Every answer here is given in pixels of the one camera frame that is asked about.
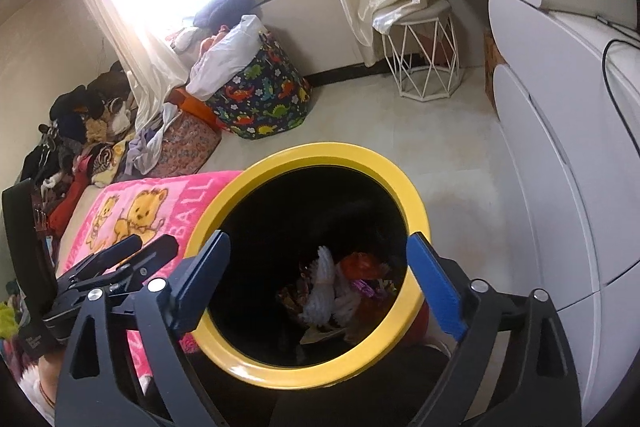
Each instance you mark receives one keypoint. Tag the orange garment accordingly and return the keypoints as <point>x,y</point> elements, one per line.
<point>212,44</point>

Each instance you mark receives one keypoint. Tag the pale grey crumpled clothes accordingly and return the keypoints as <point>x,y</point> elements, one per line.
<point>150,147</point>

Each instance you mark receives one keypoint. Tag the cardboard box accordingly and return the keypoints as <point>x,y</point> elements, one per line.
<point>492,57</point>

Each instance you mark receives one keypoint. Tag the red mesh net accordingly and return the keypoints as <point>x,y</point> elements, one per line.
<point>362,264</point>

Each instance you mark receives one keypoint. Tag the dinosaur print laundry basket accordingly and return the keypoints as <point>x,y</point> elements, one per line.
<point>260,97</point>

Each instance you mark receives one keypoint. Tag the person's left hand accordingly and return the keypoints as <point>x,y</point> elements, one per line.
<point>51,369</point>

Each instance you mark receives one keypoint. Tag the pile of dark clothes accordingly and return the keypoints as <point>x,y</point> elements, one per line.
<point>75,107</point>

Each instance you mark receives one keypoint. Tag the white dressing table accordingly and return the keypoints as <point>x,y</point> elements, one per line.
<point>550,107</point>

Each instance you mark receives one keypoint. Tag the white plastic bag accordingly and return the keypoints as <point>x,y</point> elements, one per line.
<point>225,57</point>

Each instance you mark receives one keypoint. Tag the yellow rim trash bin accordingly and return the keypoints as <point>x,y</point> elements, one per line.
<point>300,154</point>

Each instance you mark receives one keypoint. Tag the pink bear print blanket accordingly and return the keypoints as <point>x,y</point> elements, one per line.
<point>165,207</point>

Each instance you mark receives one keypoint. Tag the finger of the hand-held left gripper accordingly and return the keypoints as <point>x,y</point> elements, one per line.
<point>155,252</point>
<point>115,252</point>

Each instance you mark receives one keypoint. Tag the purple candy wrapper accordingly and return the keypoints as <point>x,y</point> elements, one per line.
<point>365,289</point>

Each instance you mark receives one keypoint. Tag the floral fabric bag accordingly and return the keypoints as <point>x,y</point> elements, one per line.
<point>190,142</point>

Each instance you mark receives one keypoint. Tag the dark jacket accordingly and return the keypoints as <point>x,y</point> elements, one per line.
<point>225,7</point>

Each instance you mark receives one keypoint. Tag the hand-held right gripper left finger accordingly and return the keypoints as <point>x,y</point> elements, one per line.
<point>200,277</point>

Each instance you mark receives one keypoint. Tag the orange bag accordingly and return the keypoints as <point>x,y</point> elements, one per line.
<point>195,107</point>

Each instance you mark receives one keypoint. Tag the sheer white curtain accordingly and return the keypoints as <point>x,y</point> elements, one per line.
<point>145,57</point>

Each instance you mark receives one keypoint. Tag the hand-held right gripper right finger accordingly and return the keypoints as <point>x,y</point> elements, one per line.
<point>435,287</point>

